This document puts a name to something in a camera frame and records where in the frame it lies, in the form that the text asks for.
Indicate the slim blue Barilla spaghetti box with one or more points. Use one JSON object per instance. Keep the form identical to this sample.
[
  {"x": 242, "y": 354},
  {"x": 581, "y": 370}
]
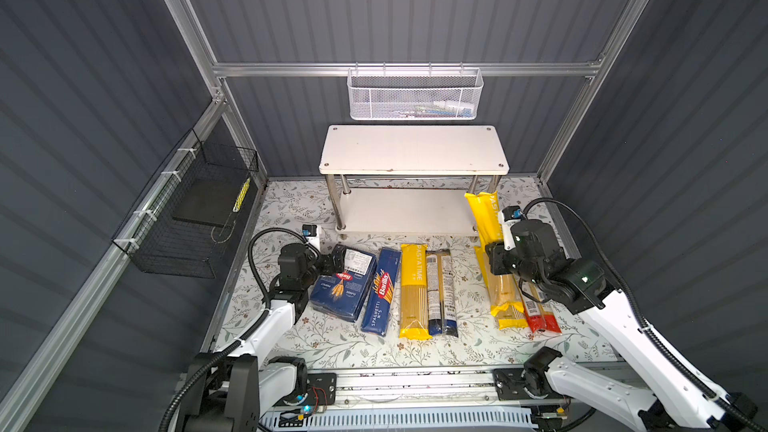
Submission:
[{"x": 381, "y": 294}]

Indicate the yellow marker in basket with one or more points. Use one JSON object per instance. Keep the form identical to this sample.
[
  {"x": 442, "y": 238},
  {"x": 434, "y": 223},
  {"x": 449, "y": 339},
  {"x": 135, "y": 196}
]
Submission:
[{"x": 237, "y": 205}]

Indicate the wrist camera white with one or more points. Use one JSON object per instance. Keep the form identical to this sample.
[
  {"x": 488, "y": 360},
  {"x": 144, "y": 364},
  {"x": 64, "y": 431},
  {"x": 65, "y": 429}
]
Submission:
[
  {"x": 508, "y": 217},
  {"x": 312, "y": 234}
]

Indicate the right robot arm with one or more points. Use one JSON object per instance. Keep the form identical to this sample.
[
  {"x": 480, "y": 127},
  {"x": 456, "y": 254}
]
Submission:
[{"x": 675, "y": 395}]

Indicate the floral patterned table mat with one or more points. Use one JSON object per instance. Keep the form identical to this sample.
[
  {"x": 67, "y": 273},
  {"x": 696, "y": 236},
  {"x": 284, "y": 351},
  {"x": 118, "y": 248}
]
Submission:
[{"x": 326, "y": 342}]

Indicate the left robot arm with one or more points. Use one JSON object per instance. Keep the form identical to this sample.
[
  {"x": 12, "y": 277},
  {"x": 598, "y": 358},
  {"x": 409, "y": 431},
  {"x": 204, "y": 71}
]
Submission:
[{"x": 231, "y": 389}]

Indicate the yellow spaghetti bag centre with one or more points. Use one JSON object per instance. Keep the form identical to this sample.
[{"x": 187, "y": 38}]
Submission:
[{"x": 414, "y": 316}]

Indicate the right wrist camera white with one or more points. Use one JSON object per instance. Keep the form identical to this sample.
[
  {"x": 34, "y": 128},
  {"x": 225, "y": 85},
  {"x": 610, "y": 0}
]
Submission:
[{"x": 508, "y": 217}]

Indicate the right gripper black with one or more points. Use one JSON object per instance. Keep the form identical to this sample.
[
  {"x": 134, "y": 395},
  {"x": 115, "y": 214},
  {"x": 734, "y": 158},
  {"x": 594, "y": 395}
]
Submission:
[{"x": 494, "y": 251}]

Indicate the yellow Pastatime spaghetti bag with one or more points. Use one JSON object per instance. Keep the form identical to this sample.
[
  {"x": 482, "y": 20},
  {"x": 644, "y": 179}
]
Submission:
[
  {"x": 485, "y": 209},
  {"x": 505, "y": 301}
]

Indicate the large blue Barilla box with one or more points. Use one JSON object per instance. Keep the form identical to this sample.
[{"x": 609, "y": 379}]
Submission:
[{"x": 343, "y": 295}]

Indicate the red spaghetti bag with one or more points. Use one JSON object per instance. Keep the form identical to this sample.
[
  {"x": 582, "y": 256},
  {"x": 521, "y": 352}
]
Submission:
[{"x": 539, "y": 315}]

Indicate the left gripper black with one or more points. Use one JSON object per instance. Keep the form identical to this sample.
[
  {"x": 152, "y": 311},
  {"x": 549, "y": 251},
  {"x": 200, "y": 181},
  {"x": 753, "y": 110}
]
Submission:
[{"x": 326, "y": 268}]

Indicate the dark blue spaghetti bag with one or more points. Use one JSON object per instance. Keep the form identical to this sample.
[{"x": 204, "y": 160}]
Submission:
[{"x": 442, "y": 316}]

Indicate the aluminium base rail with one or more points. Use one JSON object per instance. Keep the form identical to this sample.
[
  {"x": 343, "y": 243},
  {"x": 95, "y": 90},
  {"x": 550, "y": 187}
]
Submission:
[{"x": 437, "y": 398}]

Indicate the white wire mesh basket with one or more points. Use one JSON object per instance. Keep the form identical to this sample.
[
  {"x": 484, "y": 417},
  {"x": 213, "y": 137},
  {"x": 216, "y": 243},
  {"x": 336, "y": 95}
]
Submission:
[{"x": 374, "y": 93}]

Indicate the tubes in white basket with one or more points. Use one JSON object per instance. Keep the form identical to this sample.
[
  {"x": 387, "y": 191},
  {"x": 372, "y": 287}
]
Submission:
[{"x": 448, "y": 109}]

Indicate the white two-tier shelf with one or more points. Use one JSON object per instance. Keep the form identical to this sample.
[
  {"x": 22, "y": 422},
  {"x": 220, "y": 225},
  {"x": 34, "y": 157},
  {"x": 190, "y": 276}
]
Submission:
[{"x": 417, "y": 152}]

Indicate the black wire basket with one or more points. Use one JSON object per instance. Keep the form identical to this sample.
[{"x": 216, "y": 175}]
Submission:
[{"x": 187, "y": 227}]

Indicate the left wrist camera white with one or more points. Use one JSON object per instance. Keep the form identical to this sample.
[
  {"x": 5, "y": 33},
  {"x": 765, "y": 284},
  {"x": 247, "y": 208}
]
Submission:
[{"x": 312, "y": 234}]

